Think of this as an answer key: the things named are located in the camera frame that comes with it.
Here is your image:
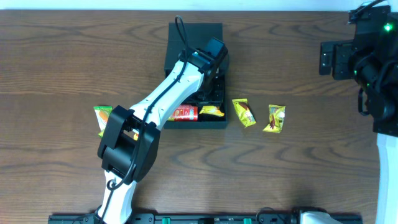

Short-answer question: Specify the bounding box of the yellow-orange biscuit packet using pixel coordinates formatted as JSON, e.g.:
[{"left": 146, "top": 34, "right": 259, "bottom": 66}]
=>
[{"left": 199, "top": 105, "right": 224, "bottom": 117}]

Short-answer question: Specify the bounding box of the red Pringles can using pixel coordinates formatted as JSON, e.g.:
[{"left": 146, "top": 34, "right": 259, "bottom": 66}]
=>
[{"left": 167, "top": 105, "right": 198, "bottom": 121}]

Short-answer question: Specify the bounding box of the yellow Apollo chocolate packet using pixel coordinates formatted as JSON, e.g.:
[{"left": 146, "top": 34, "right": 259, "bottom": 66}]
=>
[{"left": 263, "top": 105, "right": 285, "bottom": 133}]

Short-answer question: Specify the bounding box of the green wafer snack packet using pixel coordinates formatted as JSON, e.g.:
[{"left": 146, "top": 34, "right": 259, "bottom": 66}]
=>
[{"left": 93, "top": 106, "right": 113, "bottom": 138}]

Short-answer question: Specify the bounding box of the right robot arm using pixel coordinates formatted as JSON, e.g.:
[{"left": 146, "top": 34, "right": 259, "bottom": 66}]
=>
[{"left": 319, "top": 1, "right": 397, "bottom": 223}]

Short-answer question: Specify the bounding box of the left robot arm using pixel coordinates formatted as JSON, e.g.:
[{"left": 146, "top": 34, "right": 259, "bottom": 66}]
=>
[{"left": 97, "top": 37, "right": 228, "bottom": 223}]

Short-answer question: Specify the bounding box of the yellow Apollo cake packet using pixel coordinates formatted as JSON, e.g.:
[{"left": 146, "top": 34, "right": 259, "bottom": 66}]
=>
[{"left": 232, "top": 98, "right": 257, "bottom": 128}]

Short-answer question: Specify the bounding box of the dark green open gift box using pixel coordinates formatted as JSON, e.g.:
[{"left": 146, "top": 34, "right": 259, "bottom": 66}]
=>
[{"left": 164, "top": 23, "right": 229, "bottom": 129}]

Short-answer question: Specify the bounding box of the yellow-red snack packet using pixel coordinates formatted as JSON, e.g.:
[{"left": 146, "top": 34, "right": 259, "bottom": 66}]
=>
[{"left": 133, "top": 133, "right": 139, "bottom": 141}]

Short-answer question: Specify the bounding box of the black mounting rail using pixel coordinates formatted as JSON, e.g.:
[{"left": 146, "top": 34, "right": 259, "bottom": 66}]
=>
[{"left": 47, "top": 211, "right": 364, "bottom": 224}]

